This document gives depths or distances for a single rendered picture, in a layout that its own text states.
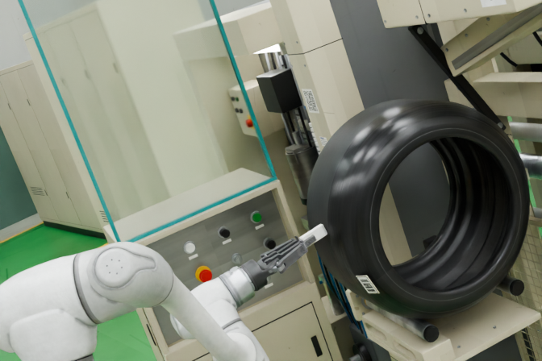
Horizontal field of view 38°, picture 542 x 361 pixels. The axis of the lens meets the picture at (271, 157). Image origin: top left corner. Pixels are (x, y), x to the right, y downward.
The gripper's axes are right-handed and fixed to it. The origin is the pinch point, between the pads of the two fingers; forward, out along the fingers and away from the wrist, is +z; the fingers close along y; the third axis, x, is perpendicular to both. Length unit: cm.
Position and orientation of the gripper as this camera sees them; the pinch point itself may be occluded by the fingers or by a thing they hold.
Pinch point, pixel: (313, 235)
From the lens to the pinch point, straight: 202.0
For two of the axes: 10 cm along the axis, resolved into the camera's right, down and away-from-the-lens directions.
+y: -3.4, -1.0, 9.3
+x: 4.5, 8.6, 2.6
